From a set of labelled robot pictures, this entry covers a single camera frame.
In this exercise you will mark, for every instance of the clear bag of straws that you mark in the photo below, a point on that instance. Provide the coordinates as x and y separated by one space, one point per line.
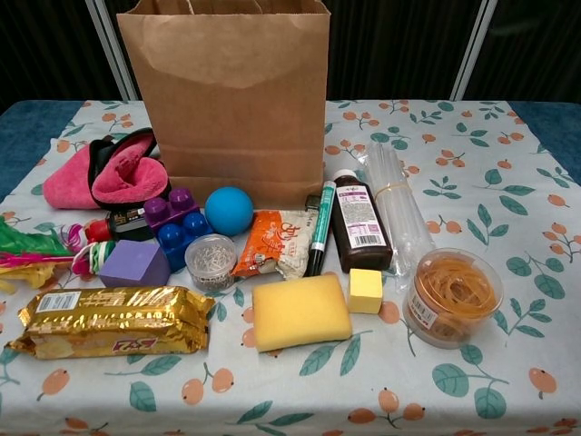
395 204

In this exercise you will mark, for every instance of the tub of rubber bands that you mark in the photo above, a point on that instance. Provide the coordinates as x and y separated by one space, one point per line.
451 300

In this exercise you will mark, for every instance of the gold foil biscuit pack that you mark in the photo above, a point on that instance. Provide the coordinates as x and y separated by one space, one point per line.
113 318

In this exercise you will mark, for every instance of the orange and white snack packet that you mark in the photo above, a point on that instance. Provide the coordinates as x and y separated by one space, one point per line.
268 245

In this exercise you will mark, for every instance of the brown paper shopping bag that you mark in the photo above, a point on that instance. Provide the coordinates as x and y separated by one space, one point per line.
236 113

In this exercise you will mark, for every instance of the small black block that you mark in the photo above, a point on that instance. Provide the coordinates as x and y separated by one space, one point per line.
314 203

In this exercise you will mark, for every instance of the green marker pen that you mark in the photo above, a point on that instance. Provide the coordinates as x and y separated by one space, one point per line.
321 227

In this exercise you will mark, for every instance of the blue rubber ball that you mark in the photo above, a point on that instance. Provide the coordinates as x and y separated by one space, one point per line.
228 211

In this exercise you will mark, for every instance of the brown medicine bottle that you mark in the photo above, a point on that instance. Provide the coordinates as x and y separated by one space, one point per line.
361 227

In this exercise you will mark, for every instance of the yellow sponge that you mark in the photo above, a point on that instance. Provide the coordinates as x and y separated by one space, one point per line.
299 311

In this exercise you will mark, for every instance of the yellow foam cube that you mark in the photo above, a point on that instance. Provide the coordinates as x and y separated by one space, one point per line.
364 290

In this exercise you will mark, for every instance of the blue toy building brick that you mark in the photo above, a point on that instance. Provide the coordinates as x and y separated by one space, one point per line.
181 247

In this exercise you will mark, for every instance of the purple toy building brick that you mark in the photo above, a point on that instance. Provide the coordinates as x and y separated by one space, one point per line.
159 218

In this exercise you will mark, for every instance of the black bottle with red cap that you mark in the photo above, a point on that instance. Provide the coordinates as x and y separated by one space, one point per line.
129 224

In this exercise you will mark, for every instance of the purple foam cube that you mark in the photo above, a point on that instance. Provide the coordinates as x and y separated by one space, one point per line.
131 265

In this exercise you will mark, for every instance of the floral leaf print tablecloth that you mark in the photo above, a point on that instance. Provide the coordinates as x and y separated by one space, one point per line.
318 386

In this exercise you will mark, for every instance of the pink cloth with black trim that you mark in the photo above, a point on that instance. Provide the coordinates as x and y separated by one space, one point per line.
68 186

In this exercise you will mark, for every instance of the colourful feather toy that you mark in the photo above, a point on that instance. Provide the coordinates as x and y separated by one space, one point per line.
27 247

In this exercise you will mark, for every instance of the blue velvet table cover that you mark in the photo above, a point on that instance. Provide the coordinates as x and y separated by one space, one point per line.
27 136

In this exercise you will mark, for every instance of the white metal screen frame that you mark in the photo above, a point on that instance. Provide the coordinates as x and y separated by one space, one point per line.
113 50
472 50

